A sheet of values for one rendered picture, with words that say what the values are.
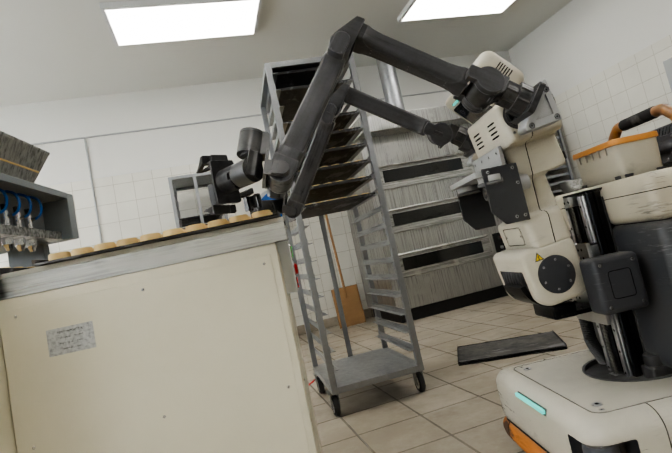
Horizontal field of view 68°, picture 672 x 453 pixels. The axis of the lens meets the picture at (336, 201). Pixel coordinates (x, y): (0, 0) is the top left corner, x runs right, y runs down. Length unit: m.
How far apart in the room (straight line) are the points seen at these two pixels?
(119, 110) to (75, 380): 4.76
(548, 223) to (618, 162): 0.28
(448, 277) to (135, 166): 3.50
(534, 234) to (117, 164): 4.91
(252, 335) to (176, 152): 4.59
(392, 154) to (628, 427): 3.99
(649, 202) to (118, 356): 1.37
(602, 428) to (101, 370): 1.18
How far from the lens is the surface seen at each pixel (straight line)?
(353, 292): 5.52
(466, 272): 5.19
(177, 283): 1.31
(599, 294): 1.44
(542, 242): 1.47
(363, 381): 2.58
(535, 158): 1.53
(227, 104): 5.93
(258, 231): 1.29
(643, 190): 1.47
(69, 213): 1.94
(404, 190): 5.00
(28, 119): 6.13
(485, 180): 1.41
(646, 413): 1.42
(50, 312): 1.42
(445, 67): 1.33
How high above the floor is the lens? 0.77
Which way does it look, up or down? 6 degrees up
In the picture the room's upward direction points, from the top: 12 degrees counter-clockwise
